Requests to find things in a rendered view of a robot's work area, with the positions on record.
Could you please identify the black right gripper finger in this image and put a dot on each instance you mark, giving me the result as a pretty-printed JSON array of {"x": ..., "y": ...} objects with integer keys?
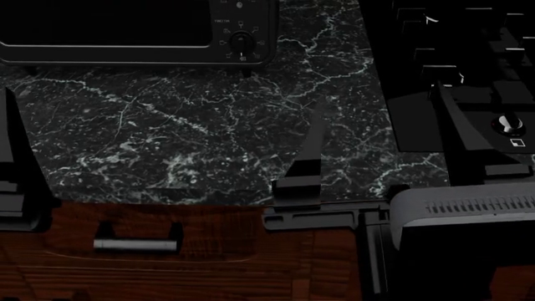
[
  {"x": 307, "y": 175},
  {"x": 468, "y": 150}
]

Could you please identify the black toaster oven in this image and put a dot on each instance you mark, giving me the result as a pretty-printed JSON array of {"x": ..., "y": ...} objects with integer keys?
[{"x": 104, "y": 53}]

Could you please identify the dark wooden cabinet drawer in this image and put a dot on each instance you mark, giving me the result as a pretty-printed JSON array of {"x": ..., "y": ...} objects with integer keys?
[{"x": 209, "y": 269}]

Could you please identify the black oven temperature knob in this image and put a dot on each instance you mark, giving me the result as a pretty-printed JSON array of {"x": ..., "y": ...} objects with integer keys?
[{"x": 239, "y": 4}]

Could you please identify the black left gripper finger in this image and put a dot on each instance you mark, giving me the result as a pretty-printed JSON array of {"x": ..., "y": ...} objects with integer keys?
[{"x": 16, "y": 156}]

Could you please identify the black chrome stove knob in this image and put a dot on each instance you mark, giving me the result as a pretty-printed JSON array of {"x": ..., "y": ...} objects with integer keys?
[{"x": 508, "y": 124}]

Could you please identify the black gas cooktop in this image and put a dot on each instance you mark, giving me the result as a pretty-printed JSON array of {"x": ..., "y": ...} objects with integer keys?
[{"x": 414, "y": 125}]

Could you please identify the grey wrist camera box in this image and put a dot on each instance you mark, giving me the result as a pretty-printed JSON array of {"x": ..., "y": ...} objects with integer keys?
[{"x": 460, "y": 203}]

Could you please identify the black oven function knob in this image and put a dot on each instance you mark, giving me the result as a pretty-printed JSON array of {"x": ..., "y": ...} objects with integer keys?
[{"x": 242, "y": 42}]

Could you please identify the black cast iron stove grate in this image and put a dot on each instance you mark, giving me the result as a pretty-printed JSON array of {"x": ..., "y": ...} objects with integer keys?
[{"x": 434, "y": 47}]

